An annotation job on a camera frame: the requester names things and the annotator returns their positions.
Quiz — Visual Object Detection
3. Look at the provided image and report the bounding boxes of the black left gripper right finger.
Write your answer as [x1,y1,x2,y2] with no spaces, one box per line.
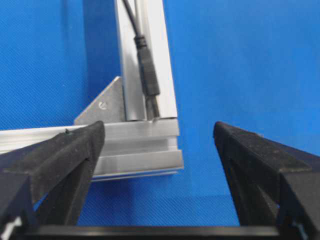
[213,121,320,240]

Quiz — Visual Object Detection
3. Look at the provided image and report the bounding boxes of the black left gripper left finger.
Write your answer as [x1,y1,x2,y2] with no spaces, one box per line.
[0,121,105,240]

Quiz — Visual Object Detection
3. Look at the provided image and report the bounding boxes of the black USB cable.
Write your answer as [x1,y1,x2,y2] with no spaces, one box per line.
[121,0,161,118]

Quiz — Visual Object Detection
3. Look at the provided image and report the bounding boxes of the aluminium extrusion frame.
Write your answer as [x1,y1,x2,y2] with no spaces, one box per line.
[0,0,184,192]

